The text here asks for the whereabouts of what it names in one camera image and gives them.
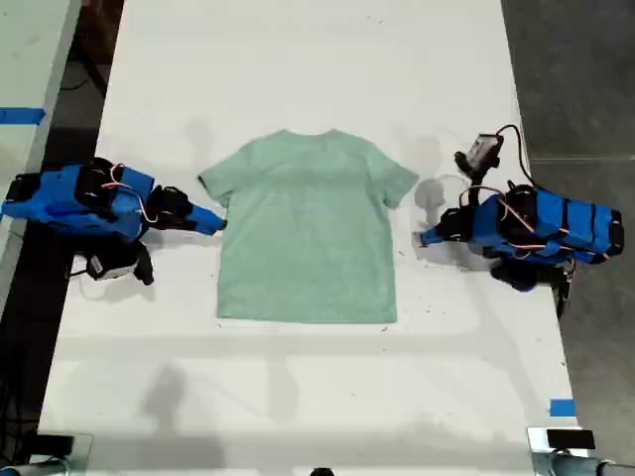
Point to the short blue tape piece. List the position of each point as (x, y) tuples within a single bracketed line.
[(562, 407)]

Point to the black round object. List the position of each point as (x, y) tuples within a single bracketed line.
[(321, 471)]

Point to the metal clamp plate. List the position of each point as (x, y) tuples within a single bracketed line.
[(536, 446), (83, 448)]

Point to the grey metal pipe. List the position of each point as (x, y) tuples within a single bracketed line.
[(590, 467), (35, 468)]

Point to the camera black stalk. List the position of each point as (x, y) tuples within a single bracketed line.
[(477, 181), (144, 265)]

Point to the pale green T-shirt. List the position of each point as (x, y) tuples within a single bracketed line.
[(307, 228)]

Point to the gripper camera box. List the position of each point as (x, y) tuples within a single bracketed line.
[(483, 148), (111, 269)]

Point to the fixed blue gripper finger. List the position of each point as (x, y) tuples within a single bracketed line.
[(435, 230), (208, 218)]

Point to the white side table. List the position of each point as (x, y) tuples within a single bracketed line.
[(25, 54)]

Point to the small black box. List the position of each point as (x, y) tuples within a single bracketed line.
[(570, 439), (54, 444)]

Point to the long blue tape strip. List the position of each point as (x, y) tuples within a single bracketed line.
[(20, 115)]

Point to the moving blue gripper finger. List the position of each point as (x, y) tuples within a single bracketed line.
[(193, 227), (435, 240)]

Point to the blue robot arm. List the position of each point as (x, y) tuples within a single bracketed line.
[(64, 203), (550, 223)]

